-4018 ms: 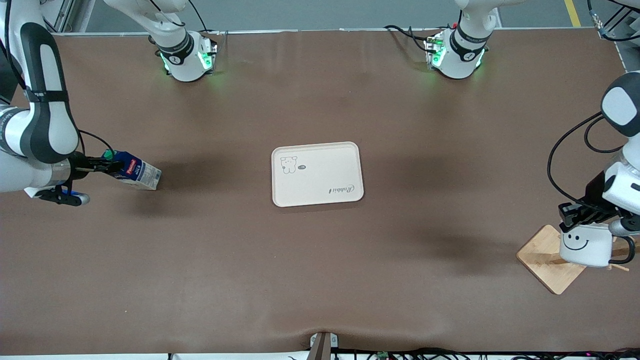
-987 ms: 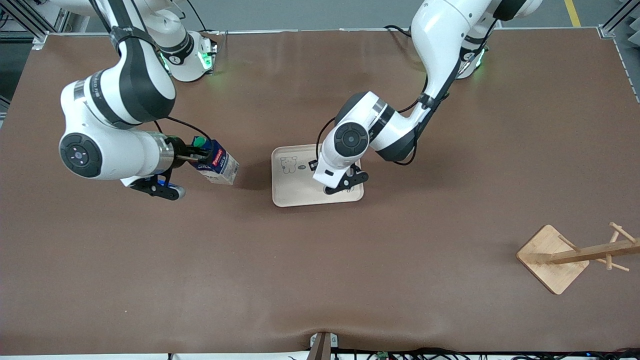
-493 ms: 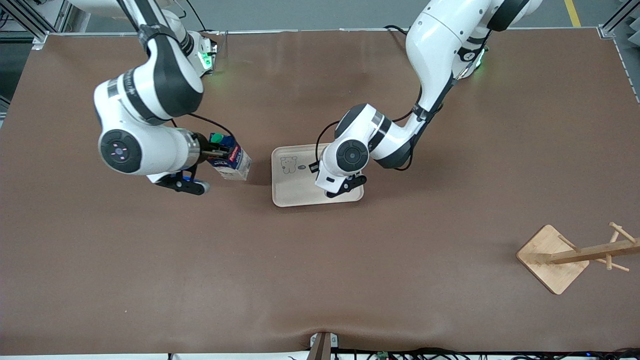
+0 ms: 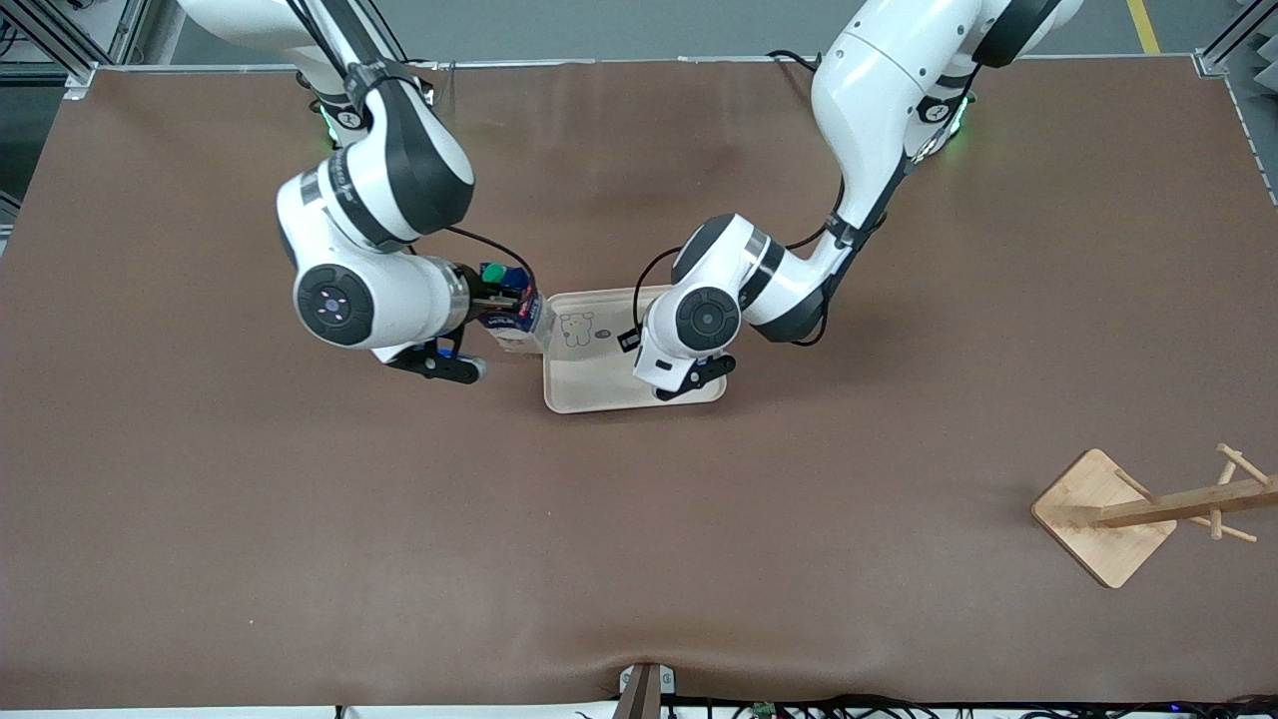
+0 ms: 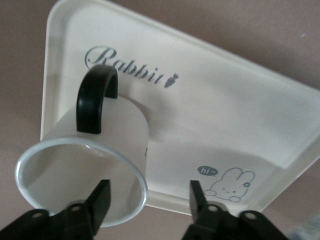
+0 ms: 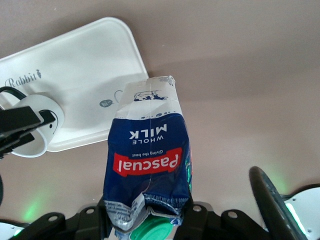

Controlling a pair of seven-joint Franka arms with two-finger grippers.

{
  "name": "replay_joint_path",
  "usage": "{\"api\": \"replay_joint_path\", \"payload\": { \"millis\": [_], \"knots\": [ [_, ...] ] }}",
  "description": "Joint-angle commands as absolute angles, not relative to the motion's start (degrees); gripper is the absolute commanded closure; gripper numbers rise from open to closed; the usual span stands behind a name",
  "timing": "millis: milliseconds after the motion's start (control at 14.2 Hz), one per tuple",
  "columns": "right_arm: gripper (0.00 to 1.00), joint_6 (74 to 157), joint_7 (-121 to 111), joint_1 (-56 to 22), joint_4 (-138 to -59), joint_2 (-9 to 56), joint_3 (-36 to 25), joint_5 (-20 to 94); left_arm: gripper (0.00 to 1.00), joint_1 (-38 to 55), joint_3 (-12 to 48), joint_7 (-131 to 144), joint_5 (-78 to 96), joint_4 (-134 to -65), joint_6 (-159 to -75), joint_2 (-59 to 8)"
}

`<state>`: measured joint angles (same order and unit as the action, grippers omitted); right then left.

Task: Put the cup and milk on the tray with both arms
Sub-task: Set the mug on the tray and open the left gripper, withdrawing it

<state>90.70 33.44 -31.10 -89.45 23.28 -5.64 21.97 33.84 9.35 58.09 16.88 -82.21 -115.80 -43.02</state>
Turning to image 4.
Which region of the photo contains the blue white milk carton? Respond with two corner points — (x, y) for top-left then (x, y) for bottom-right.
(477, 262), (555, 353)

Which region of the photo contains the beige rectangular tray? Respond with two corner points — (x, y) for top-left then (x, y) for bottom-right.
(542, 285), (727, 414)

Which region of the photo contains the wooden cup rack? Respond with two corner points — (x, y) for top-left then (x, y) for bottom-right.
(1031, 442), (1278, 588)

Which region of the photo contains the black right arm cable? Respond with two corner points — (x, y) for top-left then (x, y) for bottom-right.
(444, 225), (537, 297)

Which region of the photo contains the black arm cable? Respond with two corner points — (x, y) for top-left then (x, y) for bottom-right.
(619, 150), (912, 351)
(444, 225), (537, 297)

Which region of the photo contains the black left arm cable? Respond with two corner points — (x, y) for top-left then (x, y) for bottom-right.
(619, 150), (912, 351)

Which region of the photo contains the grey clamp bracket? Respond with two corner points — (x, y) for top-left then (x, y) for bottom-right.
(619, 662), (676, 697)

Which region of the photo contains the brown camera post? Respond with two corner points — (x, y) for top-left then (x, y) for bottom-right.
(611, 664), (662, 719)

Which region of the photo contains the aluminium frame extrusion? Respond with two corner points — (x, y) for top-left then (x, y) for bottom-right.
(1193, 0), (1278, 206)
(0, 0), (151, 101)

